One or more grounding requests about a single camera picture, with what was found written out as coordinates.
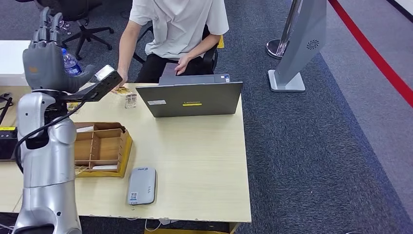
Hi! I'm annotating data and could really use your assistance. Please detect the person's left hand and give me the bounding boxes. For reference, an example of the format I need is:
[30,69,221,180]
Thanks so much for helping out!
[174,55,192,76]

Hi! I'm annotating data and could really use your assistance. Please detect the person's right hand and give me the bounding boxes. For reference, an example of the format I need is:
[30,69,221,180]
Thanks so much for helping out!
[111,68,129,95]

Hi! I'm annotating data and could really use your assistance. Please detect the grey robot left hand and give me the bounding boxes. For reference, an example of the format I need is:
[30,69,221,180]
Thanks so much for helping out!
[22,7,96,94]

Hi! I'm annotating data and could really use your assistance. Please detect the clear acrylic card holder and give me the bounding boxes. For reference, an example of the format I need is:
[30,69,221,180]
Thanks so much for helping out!
[125,93,138,110]

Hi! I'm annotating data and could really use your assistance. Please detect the person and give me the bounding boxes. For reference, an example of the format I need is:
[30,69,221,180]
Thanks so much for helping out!
[111,0,230,95]

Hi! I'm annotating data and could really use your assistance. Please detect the clear water bottle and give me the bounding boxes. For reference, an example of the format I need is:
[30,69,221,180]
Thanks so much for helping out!
[61,48,83,78]

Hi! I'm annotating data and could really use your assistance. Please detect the black office chair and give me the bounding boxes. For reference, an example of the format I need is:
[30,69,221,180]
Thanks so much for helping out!
[35,0,114,61]
[132,23,220,74]

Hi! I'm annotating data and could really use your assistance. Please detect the white desk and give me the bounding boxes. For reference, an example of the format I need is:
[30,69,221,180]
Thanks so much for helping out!
[0,40,32,87]

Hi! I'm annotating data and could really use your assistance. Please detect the grey laptop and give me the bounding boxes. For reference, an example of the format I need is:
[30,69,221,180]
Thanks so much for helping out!
[135,73,244,118]

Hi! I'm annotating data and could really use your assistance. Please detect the cardboard divider box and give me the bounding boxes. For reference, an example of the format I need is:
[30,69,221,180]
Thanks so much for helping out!
[73,121,133,178]

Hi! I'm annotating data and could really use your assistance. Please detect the black electronic device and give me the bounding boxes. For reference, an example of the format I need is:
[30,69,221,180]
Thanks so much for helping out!
[0,126,19,161]

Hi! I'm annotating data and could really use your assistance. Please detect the grey kiosk stand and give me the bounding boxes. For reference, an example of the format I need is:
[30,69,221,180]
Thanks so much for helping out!
[268,0,327,93]

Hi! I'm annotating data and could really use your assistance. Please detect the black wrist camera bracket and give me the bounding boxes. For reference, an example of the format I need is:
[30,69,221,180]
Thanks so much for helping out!
[64,64,124,103]

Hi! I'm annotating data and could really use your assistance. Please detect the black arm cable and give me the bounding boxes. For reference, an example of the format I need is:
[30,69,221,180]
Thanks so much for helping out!
[14,100,87,175]

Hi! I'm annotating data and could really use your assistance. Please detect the chrome stanchion post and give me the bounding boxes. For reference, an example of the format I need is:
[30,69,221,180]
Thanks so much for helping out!
[265,0,302,60]

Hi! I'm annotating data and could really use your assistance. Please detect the white cable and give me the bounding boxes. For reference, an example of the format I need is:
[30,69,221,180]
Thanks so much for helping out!
[144,219,172,233]

